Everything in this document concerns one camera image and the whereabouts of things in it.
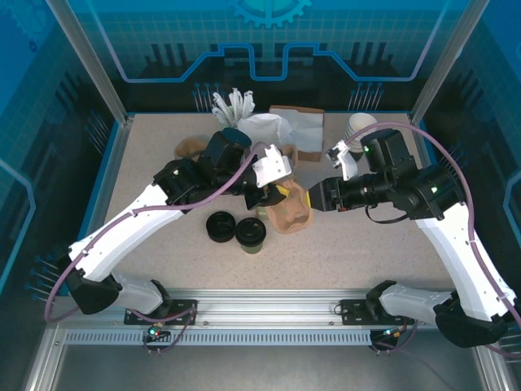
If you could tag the brown pulp cup carrier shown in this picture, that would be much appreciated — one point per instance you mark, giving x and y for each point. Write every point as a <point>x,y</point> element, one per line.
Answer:
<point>293,216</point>

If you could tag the black plastic cup lid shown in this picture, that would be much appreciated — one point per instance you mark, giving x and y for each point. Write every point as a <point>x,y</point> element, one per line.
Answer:
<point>251,231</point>

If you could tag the floral green paper bag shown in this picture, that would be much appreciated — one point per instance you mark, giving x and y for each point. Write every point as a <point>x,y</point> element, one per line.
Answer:
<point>264,128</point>

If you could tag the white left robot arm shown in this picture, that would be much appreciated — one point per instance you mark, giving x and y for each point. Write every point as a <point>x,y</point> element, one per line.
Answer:
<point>122,228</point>

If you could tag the brown cardboard napkin box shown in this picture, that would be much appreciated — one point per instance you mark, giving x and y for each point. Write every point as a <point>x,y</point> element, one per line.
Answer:
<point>312,155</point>

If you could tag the stack of brown pulp carriers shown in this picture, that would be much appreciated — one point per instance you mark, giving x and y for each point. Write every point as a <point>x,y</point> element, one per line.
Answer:
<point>187,147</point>

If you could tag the white paper napkins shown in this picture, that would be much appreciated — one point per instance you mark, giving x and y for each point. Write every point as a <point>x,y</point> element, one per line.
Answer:
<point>305,130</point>

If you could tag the paper wrapped straw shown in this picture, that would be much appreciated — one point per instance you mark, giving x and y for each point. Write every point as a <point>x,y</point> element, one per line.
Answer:
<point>247,104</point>
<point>235,104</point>
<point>220,106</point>

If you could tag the stack of white paper cups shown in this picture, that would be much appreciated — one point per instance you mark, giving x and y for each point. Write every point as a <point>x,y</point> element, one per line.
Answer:
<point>360,122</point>

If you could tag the small LED circuit board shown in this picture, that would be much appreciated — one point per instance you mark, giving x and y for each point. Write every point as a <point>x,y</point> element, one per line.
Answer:
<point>154,333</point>
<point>390,334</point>

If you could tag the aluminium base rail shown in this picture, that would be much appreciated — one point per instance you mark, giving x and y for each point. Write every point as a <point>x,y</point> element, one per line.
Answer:
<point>264,309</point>

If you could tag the aluminium frame post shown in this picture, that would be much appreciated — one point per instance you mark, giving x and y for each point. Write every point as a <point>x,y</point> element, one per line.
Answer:
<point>447,61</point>
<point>89,61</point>

